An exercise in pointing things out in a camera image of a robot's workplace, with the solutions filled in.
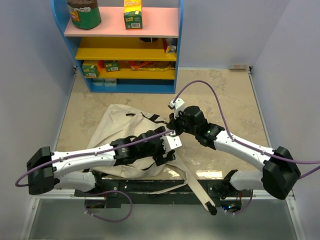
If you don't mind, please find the brown green canister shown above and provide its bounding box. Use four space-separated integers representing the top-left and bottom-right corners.
66 0 102 30

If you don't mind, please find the yellow green sponge box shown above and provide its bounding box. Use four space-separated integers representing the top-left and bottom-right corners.
123 0 143 30

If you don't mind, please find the green orange box right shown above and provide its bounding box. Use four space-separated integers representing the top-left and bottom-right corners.
104 60 120 72

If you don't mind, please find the blue yellow pink shelf unit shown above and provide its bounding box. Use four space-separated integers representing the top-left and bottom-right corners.
50 0 185 94

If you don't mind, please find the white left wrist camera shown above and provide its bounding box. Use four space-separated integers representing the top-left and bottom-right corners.
161 131 182 153

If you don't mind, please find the green orange box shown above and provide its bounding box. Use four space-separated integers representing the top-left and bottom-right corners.
81 64 100 78
104 60 120 72

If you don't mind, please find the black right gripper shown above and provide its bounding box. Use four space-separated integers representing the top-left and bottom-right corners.
166 109 198 136

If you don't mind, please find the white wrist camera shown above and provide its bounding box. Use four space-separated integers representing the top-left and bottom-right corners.
168 98 185 119
161 131 182 153

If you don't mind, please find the white label on wall base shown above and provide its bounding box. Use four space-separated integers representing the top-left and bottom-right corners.
228 64 249 71

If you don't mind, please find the green orange box left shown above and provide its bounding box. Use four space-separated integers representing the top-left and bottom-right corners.
81 64 100 78

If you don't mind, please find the small carton on shelf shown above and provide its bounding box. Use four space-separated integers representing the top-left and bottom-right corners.
163 38 177 54

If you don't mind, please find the orange snack bag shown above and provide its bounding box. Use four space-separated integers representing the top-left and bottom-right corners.
126 60 175 72

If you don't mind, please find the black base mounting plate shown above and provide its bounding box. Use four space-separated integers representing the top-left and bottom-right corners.
74 178 253 210

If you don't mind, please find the cream canvas backpack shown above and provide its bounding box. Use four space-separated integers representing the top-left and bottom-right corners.
87 104 215 211

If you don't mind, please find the light blue tissue pack right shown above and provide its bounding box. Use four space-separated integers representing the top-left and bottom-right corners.
104 78 117 88

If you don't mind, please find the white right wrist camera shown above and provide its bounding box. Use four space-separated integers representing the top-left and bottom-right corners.
168 98 185 119

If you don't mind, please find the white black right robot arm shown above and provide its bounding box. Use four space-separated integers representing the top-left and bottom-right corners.
167 103 301 200

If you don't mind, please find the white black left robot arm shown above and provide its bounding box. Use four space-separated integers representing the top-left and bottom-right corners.
26 126 182 196

